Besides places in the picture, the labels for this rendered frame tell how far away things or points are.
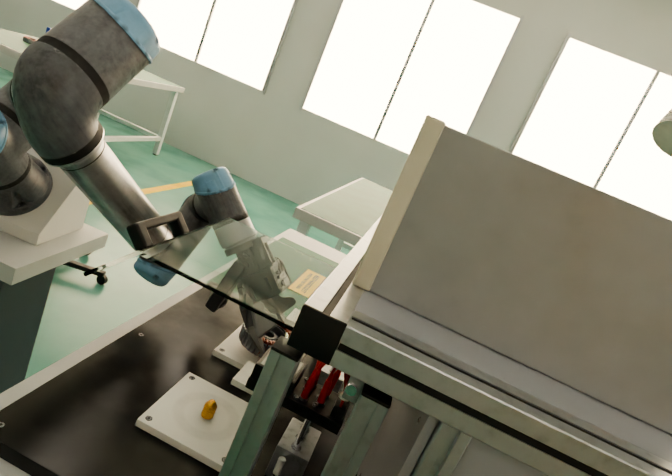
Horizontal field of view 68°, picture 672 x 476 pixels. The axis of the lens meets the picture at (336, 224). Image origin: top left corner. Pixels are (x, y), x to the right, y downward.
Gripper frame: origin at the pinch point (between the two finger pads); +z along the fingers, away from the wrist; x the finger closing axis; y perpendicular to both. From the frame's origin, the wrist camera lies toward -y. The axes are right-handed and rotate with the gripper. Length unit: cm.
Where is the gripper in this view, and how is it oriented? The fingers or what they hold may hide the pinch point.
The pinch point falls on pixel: (272, 340)
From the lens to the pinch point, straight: 103.3
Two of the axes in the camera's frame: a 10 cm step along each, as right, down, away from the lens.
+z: 3.9, 9.2, 0.7
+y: 9.0, -3.6, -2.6
